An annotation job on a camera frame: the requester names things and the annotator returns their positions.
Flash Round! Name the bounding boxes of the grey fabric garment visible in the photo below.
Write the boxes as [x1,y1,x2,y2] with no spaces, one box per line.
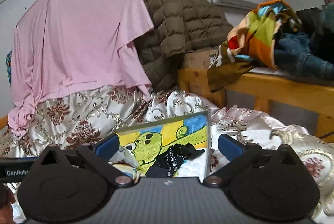
[109,146,139,168]

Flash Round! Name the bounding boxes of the wooden bed frame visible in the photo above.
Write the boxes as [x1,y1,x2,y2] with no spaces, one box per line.
[1,69,333,155]

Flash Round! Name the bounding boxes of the dark green black jacket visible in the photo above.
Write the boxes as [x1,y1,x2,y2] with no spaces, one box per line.
[297,3,333,57]

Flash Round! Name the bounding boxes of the dark navy printed sock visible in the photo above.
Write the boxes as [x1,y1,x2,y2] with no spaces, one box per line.
[145,143,205,178]

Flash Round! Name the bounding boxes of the colourful left wall sticker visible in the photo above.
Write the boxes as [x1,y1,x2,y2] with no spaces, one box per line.
[6,51,12,85]

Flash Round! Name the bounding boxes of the blue denim jeans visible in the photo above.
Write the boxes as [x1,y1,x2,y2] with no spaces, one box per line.
[274,33,333,81]

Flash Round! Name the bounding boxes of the brown printed garment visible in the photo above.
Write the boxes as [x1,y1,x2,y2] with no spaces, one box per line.
[207,41,256,92]

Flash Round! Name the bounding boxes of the brown quilted jacket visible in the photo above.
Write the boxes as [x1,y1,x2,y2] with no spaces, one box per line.
[134,0,233,92]

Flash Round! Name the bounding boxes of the cardboard box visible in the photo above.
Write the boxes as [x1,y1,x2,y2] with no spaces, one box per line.
[182,49,217,70]

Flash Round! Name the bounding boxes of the floral satin bed cover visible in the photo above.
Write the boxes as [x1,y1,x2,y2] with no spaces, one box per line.
[0,84,334,224]

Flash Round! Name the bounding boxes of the colourful patchwork blanket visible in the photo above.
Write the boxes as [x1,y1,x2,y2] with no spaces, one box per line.
[227,0,302,68]

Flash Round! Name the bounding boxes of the person's left hand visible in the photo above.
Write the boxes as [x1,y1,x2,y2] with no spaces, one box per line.
[0,184,15,224]

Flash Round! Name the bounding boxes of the pink hanging cloth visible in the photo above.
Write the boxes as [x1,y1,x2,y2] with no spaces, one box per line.
[8,0,153,137]

